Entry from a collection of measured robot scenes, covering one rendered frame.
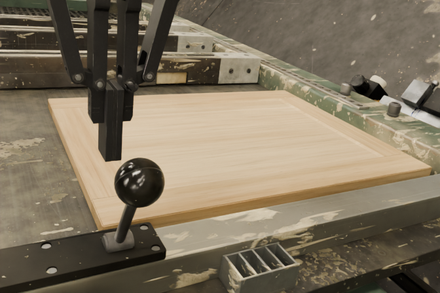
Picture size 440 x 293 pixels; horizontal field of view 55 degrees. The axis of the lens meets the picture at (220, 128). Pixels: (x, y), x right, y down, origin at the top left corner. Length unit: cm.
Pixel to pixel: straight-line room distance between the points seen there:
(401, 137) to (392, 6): 166
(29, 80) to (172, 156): 44
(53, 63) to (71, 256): 64
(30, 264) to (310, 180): 40
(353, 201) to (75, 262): 35
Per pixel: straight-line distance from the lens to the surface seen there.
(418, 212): 65
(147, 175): 31
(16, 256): 42
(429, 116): 106
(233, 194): 57
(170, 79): 107
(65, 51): 37
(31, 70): 99
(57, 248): 42
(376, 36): 237
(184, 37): 138
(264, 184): 61
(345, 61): 237
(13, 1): 219
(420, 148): 83
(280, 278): 45
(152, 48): 38
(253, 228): 48
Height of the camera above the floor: 160
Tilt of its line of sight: 37 degrees down
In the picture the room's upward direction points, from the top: 54 degrees counter-clockwise
